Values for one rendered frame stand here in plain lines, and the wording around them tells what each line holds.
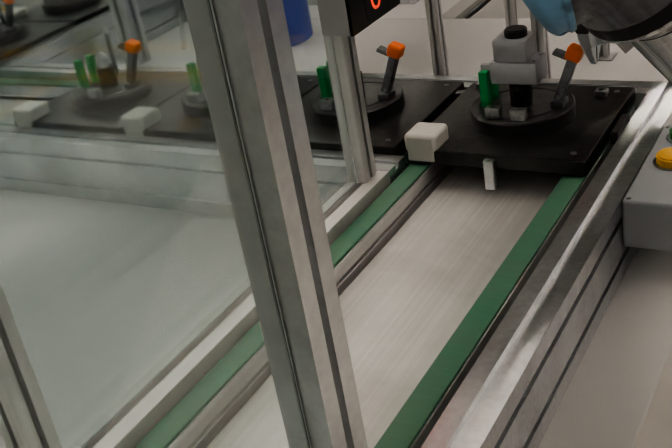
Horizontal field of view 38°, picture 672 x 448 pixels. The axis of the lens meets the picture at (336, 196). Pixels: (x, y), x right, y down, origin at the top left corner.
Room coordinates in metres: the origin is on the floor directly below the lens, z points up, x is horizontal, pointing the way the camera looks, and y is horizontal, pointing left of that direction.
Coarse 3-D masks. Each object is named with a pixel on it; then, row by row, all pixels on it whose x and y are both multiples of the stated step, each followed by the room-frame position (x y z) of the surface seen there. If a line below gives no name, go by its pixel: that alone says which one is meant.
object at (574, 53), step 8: (568, 48) 1.16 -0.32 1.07; (576, 48) 1.15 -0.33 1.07; (560, 56) 1.16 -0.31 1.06; (568, 56) 1.16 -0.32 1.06; (576, 56) 1.15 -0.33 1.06; (568, 64) 1.16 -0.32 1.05; (576, 64) 1.16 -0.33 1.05; (568, 72) 1.16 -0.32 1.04; (560, 80) 1.17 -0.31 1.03; (568, 80) 1.16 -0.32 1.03; (560, 88) 1.17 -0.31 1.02; (560, 96) 1.17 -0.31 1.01
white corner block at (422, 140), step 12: (408, 132) 1.17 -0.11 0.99; (420, 132) 1.17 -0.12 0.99; (432, 132) 1.16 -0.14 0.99; (444, 132) 1.17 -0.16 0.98; (408, 144) 1.17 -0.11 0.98; (420, 144) 1.16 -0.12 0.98; (432, 144) 1.15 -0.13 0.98; (408, 156) 1.17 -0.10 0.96; (420, 156) 1.16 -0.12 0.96; (432, 156) 1.15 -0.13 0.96
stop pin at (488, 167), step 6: (486, 162) 1.09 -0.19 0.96; (492, 162) 1.09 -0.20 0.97; (486, 168) 1.09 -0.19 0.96; (492, 168) 1.09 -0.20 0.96; (486, 174) 1.10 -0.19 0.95; (492, 174) 1.09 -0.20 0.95; (486, 180) 1.10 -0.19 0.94; (492, 180) 1.09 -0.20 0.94; (486, 186) 1.10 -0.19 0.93; (492, 186) 1.09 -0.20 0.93
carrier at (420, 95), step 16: (368, 80) 1.40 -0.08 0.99; (400, 80) 1.43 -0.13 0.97; (416, 80) 1.42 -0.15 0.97; (368, 96) 1.33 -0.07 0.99; (384, 96) 1.30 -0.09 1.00; (400, 96) 1.31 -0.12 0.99; (416, 96) 1.35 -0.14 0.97; (432, 96) 1.34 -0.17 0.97; (448, 96) 1.33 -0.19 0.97; (368, 112) 1.28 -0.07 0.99; (384, 112) 1.28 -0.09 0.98; (400, 112) 1.30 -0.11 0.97; (416, 112) 1.29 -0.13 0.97; (432, 112) 1.28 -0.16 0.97; (384, 128) 1.25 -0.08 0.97; (400, 128) 1.24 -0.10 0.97; (384, 144) 1.20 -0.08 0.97; (400, 144) 1.19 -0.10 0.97
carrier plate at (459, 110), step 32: (576, 96) 1.24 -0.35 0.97; (608, 96) 1.22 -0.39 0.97; (448, 128) 1.21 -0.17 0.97; (576, 128) 1.14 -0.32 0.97; (608, 128) 1.12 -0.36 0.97; (448, 160) 1.14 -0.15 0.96; (480, 160) 1.11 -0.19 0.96; (512, 160) 1.09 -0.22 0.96; (544, 160) 1.06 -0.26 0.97; (576, 160) 1.04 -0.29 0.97
